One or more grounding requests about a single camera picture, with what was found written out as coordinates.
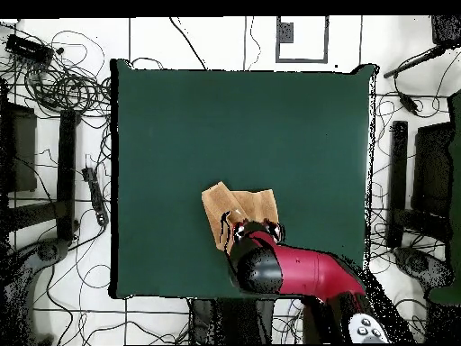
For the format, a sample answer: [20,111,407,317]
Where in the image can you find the tan terry towel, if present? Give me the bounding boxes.
[201,180,280,255]

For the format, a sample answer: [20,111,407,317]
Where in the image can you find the dark flat panel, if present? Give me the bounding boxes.
[0,102,38,194]
[411,121,454,217]

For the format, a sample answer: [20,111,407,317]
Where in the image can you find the black stand bar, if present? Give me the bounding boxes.
[56,109,82,241]
[386,120,410,249]

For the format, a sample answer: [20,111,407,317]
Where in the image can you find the dark green table cloth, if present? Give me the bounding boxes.
[109,58,378,302]

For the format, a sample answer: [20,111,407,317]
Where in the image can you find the black stand crossbar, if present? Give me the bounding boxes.
[390,207,451,242]
[6,199,69,232]

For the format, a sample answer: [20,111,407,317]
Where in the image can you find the black floor equipment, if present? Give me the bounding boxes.
[393,246,453,289]
[35,238,70,263]

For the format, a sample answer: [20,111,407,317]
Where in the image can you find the black power strip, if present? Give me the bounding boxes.
[81,166,110,227]

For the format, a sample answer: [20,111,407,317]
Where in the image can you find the dark green fabric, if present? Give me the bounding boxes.
[428,89,461,306]

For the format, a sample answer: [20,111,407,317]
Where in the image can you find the black power adapter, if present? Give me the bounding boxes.
[398,91,420,116]

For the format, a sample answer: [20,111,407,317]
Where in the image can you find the black rod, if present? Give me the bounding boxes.
[383,45,447,79]

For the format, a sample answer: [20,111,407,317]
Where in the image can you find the black electronics box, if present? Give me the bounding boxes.
[5,33,55,66]

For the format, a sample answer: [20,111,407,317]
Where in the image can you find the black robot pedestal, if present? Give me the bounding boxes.
[188,297,276,345]

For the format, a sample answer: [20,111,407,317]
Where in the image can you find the grey rectangular frame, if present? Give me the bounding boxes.
[276,15,330,64]

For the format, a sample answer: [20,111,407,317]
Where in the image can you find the long black cable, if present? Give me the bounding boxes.
[168,15,208,71]

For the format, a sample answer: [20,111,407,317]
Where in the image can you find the tangled black cables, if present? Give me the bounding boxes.
[21,30,113,116]

